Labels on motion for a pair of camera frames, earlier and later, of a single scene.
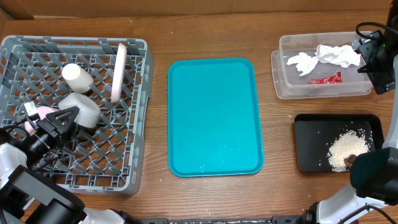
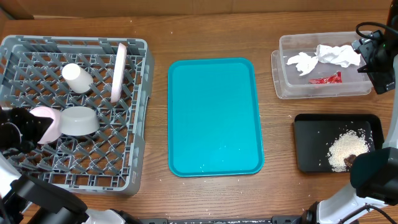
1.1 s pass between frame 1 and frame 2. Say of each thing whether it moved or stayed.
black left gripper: moved
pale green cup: stayed
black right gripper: stayed
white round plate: stayed
